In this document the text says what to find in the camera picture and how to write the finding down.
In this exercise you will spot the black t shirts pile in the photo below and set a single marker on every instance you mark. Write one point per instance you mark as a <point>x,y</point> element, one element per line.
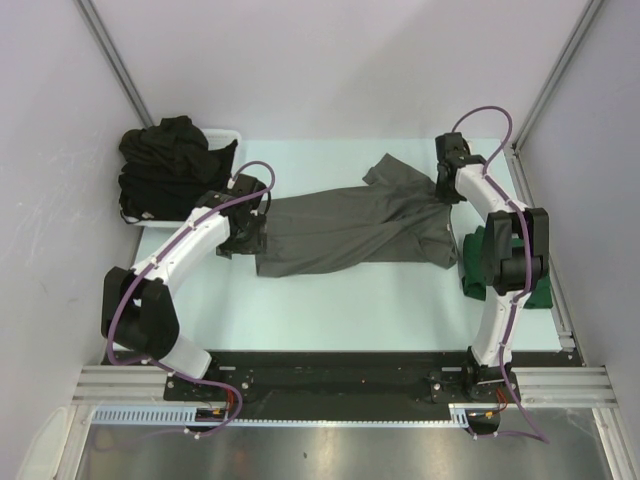
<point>167,168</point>

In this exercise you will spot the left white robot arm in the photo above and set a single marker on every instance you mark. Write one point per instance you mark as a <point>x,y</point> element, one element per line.
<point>138,311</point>

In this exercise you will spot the grey t shirt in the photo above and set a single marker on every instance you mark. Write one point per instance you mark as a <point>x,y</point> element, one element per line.
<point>393,217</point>

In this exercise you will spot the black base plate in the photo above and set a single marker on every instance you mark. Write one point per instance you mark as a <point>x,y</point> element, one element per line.
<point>350,388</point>

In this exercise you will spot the aluminium frame rail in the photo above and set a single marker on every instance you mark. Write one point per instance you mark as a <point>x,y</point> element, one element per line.
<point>540,387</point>

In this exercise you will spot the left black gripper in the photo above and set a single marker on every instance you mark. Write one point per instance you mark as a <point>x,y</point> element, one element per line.
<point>255,245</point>

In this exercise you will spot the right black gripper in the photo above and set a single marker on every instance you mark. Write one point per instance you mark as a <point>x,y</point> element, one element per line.
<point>446,197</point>

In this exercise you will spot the light blue cable duct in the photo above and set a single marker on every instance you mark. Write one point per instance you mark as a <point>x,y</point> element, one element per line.
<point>145,414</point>

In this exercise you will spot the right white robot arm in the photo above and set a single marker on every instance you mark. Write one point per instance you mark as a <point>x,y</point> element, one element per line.
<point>514,257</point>

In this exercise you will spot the green folded t shirt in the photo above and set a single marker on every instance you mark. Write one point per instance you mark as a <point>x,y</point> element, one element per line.
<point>473,282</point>

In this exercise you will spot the white plastic basket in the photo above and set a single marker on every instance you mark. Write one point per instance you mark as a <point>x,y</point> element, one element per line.
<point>217,138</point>

